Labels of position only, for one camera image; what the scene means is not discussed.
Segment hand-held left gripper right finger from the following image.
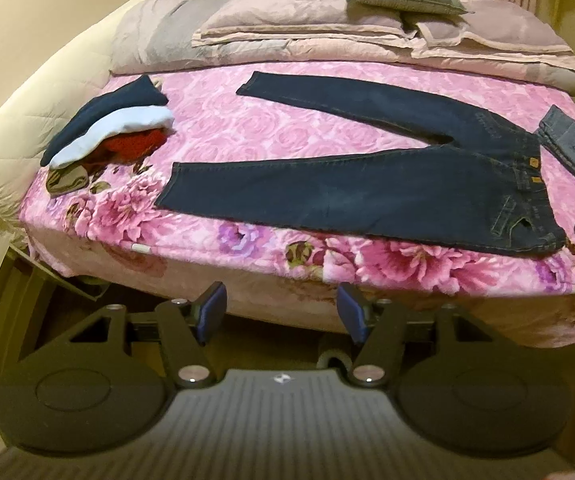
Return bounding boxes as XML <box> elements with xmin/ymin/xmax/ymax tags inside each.
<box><xmin>338</xmin><ymin>283</ymin><xmax>504</xmax><ymax>389</ymax></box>

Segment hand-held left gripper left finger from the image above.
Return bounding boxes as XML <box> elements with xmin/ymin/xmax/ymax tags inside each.
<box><xmin>70</xmin><ymin>282</ymin><xmax>228</xmax><ymax>389</ymax></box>

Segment dark blue jeans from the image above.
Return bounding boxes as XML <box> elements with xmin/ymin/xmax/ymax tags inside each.
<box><xmin>154</xmin><ymin>71</ymin><xmax>567</xmax><ymax>257</ymax></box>

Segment pile of folded clothes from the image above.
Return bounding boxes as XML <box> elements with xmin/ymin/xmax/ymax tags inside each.
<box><xmin>40</xmin><ymin>75</ymin><xmax>169</xmax><ymax>167</ymax></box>

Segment pink floral bed blanket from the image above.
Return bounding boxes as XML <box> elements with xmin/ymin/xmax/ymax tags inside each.
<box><xmin>18</xmin><ymin>61</ymin><xmax>575</xmax><ymax>350</ymax></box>

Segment red knitted garment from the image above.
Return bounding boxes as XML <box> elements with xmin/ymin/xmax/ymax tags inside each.
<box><xmin>86</xmin><ymin>128</ymin><xmax>168</xmax><ymax>167</ymax></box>

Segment olive green garment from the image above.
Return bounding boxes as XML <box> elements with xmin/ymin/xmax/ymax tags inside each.
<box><xmin>46</xmin><ymin>164</ymin><xmax>91</xmax><ymax>196</ymax></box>

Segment light blue garment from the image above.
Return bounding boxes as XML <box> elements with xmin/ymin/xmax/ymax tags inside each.
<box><xmin>49</xmin><ymin>106</ymin><xmax>175</xmax><ymax>170</ymax></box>

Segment cream quilted comforter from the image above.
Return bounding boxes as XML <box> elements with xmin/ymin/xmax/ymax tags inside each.
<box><xmin>0</xmin><ymin>0</ymin><xmax>158</xmax><ymax>233</ymax></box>

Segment folded pink grey quilt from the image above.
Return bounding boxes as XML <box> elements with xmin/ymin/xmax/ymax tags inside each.
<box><xmin>110</xmin><ymin>0</ymin><xmax>575</xmax><ymax>97</ymax></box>

